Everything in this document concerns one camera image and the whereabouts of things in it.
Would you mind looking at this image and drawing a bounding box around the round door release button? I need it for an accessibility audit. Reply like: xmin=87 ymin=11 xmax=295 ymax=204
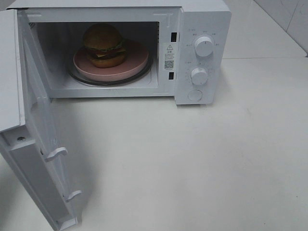
xmin=188 ymin=90 xmax=202 ymax=101

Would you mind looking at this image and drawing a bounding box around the pink round plate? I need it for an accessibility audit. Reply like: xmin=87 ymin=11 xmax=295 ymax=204
xmin=73 ymin=40 xmax=149 ymax=82

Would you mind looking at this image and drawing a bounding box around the burger with sesame-free bun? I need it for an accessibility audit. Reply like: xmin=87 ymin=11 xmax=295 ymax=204
xmin=82 ymin=23 xmax=126 ymax=68

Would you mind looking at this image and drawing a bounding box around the white microwave door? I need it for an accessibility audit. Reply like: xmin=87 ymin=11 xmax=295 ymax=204
xmin=0 ymin=9 xmax=80 ymax=231

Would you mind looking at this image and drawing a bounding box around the lower white timer knob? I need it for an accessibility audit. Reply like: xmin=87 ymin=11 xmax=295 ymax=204
xmin=191 ymin=68 xmax=208 ymax=85

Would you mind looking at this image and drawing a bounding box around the white warning label sticker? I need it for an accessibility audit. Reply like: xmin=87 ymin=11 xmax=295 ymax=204
xmin=163 ymin=43 xmax=176 ymax=71

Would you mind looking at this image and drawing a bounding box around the white microwave oven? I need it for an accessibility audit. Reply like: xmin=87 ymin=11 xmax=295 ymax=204
xmin=6 ymin=0 xmax=231 ymax=104

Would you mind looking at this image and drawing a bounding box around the upper white control knob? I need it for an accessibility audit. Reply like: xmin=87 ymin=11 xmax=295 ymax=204
xmin=193 ymin=35 xmax=214 ymax=57

